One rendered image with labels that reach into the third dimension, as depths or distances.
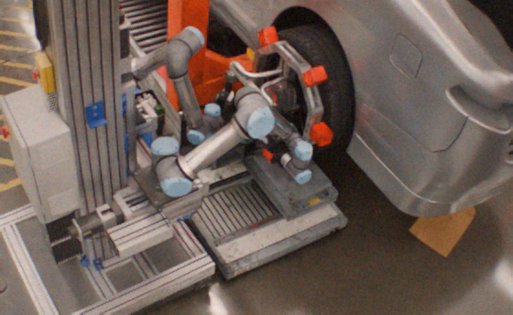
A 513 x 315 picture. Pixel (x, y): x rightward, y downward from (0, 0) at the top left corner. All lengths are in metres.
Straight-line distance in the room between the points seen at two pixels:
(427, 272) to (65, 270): 2.08
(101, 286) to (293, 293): 1.06
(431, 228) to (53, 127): 2.46
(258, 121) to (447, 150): 0.79
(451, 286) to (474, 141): 1.41
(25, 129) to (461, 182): 1.81
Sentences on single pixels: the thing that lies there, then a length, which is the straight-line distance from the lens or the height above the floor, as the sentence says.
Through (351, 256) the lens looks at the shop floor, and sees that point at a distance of 3.52.
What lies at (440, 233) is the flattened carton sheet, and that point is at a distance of 3.82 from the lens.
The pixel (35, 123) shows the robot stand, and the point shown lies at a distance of 2.34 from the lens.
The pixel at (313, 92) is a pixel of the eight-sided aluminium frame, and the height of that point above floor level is 1.02.
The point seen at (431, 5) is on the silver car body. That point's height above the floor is 1.70.
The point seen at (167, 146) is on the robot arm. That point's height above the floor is 1.05.
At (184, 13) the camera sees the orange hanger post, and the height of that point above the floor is 1.19.
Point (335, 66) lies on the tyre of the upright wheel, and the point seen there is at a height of 1.13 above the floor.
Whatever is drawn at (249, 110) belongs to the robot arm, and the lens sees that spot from 2.27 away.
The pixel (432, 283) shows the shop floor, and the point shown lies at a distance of 3.58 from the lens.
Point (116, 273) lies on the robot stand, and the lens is 3.06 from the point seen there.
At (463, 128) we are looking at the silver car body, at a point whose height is 1.37.
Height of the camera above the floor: 2.79
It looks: 44 degrees down
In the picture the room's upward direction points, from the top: 9 degrees clockwise
